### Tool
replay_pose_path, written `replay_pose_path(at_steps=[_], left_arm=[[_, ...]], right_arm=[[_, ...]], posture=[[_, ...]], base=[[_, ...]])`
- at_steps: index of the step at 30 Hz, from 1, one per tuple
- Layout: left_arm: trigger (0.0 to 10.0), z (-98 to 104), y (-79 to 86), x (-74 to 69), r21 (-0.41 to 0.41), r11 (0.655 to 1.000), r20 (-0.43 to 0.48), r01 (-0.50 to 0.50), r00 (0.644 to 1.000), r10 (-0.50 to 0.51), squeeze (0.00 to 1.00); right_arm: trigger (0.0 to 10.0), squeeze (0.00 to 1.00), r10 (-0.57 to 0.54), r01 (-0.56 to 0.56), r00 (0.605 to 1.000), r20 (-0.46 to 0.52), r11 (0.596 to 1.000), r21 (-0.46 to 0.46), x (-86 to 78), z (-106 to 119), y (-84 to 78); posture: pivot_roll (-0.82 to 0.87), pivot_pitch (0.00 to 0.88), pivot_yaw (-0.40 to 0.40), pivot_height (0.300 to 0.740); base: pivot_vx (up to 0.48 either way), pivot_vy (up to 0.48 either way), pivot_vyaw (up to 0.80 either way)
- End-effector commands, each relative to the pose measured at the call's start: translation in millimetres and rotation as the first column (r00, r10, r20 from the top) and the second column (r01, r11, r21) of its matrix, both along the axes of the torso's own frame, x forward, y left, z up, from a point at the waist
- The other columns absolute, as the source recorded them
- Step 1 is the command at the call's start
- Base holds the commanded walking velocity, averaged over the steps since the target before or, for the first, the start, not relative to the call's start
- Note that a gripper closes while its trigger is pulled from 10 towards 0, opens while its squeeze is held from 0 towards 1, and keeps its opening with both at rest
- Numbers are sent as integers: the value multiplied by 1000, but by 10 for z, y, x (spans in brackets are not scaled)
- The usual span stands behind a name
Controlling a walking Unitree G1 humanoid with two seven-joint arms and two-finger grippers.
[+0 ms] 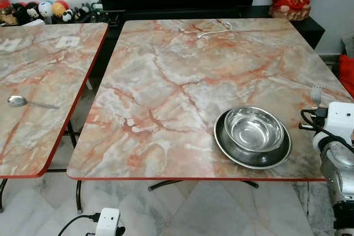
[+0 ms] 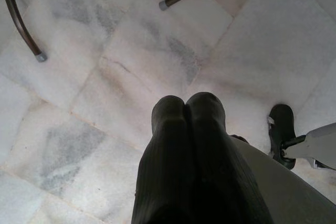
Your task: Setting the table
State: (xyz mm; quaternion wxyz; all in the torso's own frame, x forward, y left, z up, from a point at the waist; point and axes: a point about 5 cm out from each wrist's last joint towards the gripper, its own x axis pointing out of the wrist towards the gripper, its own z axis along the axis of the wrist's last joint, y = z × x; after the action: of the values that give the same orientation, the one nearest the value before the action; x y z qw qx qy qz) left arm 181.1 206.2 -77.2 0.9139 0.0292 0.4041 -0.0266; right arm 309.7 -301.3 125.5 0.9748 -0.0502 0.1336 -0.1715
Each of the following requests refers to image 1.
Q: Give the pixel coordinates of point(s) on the steel fork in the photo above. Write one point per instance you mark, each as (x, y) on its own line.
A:
(316, 95)

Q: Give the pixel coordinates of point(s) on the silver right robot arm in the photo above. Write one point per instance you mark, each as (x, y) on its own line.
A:
(338, 169)

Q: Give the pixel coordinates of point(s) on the straight black table leg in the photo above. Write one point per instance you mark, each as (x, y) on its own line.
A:
(79, 197)

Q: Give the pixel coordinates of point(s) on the curved black table leg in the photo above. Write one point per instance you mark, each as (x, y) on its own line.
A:
(166, 184)

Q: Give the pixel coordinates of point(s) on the slanted black table leg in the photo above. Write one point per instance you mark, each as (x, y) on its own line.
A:
(72, 134)

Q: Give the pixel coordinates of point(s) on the round steel plate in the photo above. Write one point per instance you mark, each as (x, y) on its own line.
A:
(260, 160)

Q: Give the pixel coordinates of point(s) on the steel spoon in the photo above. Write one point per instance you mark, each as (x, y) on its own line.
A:
(16, 100)

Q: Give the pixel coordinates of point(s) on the shiny steel bowl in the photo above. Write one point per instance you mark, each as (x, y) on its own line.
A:
(253, 130)

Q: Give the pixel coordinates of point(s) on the red cushion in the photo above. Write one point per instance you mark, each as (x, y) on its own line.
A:
(347, 75)

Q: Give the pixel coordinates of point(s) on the small panda plush toy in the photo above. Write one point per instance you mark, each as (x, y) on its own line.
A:
(67, 16)

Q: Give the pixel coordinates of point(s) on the orange and red plush toy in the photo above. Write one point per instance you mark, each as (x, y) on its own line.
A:
(60, 8)

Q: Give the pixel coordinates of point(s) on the white and blue plush toy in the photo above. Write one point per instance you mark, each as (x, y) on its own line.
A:
(45, 9)

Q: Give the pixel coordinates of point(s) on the black and white plush toy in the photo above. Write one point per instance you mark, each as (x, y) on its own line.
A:
(32, 10)

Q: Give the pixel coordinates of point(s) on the brown and red plush toy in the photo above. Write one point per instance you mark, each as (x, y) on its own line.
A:
(6, 14)

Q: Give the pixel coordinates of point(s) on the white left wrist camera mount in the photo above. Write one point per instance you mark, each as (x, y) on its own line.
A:
(108, 220)

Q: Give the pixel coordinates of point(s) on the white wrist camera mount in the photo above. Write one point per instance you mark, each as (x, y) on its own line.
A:
(340, 120)
(108, 220)

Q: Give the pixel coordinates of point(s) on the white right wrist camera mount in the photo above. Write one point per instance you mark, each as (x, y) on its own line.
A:
(340, 120)

